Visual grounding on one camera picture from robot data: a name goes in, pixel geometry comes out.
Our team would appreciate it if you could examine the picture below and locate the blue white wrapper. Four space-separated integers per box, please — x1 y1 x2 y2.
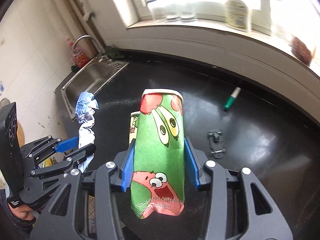
72 91 99 173

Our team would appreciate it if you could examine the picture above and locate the green cartoon paper cup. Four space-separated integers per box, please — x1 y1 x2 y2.
130 89 185 219

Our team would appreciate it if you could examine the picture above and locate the person's left hand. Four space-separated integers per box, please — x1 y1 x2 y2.
8 204 35 221

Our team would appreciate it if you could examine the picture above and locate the stainless steel sink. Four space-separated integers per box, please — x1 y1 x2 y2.
60 56 129 121

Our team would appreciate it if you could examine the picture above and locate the red label bottle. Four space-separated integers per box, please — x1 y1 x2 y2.
67 37 89 68

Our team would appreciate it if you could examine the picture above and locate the black toy car chassis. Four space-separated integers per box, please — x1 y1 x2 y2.
207 129 226 159

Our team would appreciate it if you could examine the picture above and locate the chrome faucet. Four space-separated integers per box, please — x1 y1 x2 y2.
72 35 103 55

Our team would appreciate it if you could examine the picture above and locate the green white marker pen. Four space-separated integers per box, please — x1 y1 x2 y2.
223 87 241 111

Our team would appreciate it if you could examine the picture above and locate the white detergent bottle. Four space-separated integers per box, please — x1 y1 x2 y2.
225 0 252 32

